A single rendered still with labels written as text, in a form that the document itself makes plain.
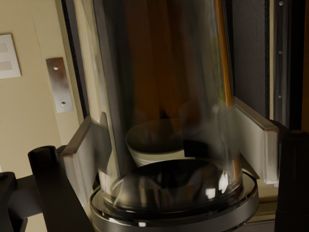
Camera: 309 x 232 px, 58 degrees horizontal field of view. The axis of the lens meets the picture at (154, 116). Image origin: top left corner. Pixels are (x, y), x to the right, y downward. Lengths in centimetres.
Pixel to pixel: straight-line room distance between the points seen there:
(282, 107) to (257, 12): 13
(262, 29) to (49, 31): 27
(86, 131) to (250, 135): 9
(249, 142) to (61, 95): 28
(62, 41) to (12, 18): 50
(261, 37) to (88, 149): 30
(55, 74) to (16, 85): 51
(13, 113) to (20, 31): 23
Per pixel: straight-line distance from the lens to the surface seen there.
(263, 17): 40
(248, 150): 17
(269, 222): 45
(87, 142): 16
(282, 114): 42
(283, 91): 41
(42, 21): 39
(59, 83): 38
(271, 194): 47
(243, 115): 17
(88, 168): 16
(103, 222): 16
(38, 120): 89
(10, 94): 90
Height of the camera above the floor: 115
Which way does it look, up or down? 16 degrees up
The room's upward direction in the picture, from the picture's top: 173 degrees clockwise
